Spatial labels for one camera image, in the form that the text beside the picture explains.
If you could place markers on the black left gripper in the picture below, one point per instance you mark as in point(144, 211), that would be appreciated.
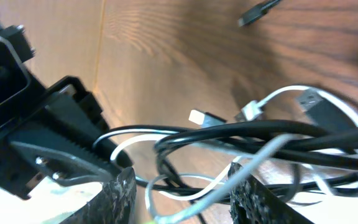
point(54, 137)

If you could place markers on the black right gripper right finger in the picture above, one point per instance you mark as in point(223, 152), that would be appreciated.
point(252, 202)

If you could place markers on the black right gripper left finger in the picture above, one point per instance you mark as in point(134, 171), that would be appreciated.
point(115, 204)

